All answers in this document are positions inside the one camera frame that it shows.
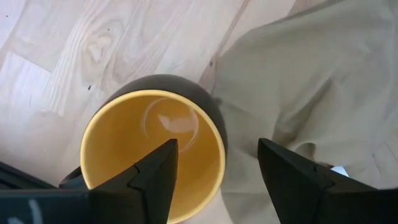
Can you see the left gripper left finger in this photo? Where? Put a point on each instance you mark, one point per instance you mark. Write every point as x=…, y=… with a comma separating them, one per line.
x=146, y=186

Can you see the beige knitted cloth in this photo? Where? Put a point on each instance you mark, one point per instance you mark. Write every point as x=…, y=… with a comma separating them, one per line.
x=311, y=77

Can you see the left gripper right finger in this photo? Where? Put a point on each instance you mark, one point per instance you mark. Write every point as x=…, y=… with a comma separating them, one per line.
x=298, y=193

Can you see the black mug yellow inside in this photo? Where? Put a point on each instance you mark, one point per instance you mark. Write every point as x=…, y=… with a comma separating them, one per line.
x=124, y=133

